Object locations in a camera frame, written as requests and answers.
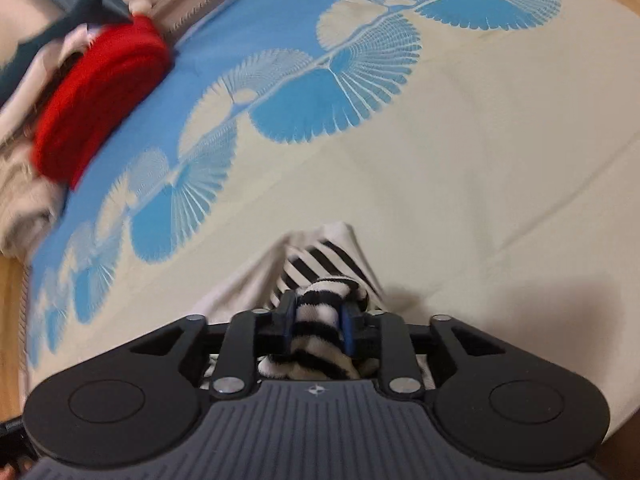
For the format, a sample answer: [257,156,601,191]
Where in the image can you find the red folded blanket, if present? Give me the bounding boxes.
[31,14,175,191]

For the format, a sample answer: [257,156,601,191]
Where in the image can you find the dark teal shark plush toy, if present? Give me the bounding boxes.
[0,0,133,108]

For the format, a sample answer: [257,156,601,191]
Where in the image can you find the white folded quilt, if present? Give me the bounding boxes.
[0,25,91,148]

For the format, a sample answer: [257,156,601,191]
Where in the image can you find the blue and cream printed bedsheet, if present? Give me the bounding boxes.
[20,0,640,441]

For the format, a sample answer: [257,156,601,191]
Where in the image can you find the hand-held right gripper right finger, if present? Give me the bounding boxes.
[341,305,507,401]

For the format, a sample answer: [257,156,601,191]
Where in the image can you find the striped shirt with white vest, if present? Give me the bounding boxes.
[190,221,436,391]

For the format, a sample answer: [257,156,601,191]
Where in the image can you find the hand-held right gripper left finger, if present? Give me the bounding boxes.
[127,292,298,401]

